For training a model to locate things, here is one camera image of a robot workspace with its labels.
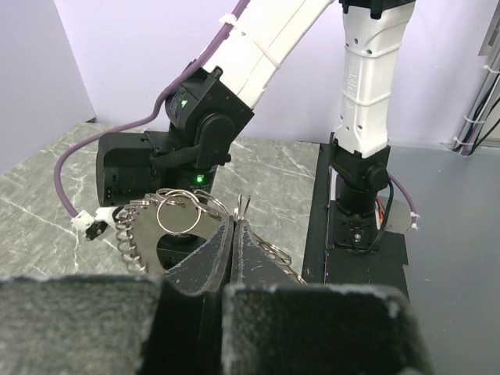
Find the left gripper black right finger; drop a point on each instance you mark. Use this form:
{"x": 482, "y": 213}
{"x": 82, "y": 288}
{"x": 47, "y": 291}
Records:
{"x": 270, "y": 327}

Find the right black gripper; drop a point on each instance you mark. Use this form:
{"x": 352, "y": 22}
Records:
{"x": 123, "y": 167}

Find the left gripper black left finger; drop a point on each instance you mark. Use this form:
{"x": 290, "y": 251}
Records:
{"x": 117, "y": 324}

